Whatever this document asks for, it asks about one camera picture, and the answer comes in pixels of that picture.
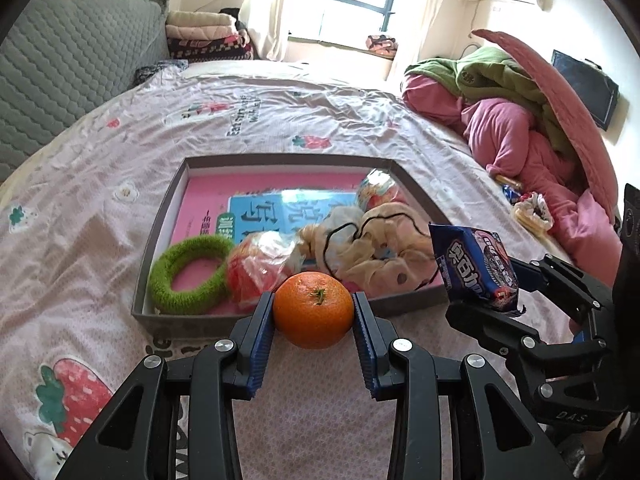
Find blue cookie snack packet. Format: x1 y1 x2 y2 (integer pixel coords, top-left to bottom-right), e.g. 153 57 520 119
428 223 523 318

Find green fuzzy ring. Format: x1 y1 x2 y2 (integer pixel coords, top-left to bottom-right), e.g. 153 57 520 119
146 233 236 316

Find cream scrunchie cloth black trim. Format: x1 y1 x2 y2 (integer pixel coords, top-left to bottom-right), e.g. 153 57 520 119
298 202 438 298

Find orange tangerine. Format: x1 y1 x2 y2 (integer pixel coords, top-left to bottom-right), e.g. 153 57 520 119
272 271 354 350

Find King Egg blue wrapper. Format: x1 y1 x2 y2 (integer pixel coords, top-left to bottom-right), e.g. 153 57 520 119
356 169 406 211

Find person's left hand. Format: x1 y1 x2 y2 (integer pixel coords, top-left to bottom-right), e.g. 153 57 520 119
562 413 629 479

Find pink crumpled duvet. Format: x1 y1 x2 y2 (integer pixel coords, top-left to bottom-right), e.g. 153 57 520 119
402 75 622 286

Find snack wrappers beside duvet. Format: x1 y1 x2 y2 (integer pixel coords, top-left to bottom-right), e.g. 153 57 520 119
494 176 554 237

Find pink quilted pillow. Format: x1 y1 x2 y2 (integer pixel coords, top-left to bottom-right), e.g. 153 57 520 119
472 29 618 224

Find dark shallow cardboard box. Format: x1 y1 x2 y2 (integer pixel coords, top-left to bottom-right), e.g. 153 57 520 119
131 154 447 339

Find pink blue children's book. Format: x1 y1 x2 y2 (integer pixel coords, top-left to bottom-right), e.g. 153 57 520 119
167 171 444 313

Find green blanket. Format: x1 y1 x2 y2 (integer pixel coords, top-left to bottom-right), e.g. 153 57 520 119
405 46 577 160

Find cream right curtain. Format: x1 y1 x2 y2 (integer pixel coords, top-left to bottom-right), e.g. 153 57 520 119
386 0 444 84

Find cream curtain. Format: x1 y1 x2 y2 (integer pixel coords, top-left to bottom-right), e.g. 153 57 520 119
386 0 444 84
240 0 293 62

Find floral bag on windowsill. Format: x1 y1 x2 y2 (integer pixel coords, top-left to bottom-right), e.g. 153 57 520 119
366 35 398 60

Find dark patterned cloth by headboard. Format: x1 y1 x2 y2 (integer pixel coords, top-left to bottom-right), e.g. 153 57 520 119
132 60 189 87

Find grey quilted headboard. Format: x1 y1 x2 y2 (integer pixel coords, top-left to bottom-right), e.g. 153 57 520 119
1 0 169 179

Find stack of folded blankets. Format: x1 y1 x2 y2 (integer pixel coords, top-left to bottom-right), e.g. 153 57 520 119
165 11 255 63

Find cream left curtain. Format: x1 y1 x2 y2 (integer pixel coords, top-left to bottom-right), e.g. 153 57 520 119
240 0 293 62

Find black wall television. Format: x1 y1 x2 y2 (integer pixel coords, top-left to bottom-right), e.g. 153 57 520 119
551 50 620 130

